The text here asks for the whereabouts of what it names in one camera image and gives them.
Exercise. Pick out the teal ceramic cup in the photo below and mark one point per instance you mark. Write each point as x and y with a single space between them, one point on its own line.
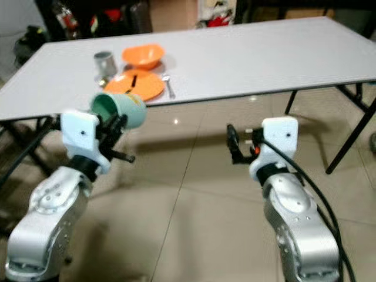
126 107

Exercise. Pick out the black utensil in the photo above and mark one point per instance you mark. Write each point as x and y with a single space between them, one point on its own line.
134 81

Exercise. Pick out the orange plastic plate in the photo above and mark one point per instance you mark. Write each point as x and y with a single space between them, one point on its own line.
147 87

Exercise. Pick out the black folding table leg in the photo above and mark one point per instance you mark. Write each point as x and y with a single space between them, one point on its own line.
292 101
349 138

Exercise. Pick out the silver metal spoon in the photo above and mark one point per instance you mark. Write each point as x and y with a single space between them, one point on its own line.
170 87

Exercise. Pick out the grey metal cup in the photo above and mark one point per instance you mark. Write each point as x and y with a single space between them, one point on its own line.
105 64

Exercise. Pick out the orange plastic bowl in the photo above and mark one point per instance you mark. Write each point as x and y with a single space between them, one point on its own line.
143 54

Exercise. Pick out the red white packet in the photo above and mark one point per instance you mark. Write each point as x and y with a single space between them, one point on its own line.
107 20

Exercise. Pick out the brown cardboard box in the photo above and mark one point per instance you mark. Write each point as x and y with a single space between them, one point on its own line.
173 14

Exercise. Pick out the black bag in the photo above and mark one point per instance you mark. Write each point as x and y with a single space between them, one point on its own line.
28 44

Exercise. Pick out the white red printed bag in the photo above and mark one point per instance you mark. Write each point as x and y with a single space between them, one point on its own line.
217 13

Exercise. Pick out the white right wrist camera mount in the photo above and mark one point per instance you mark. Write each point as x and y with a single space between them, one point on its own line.
277 144

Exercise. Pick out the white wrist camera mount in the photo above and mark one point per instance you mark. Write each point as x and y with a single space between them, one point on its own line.
277 144
81 135

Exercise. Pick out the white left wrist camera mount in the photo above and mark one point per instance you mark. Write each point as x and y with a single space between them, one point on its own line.
81 135

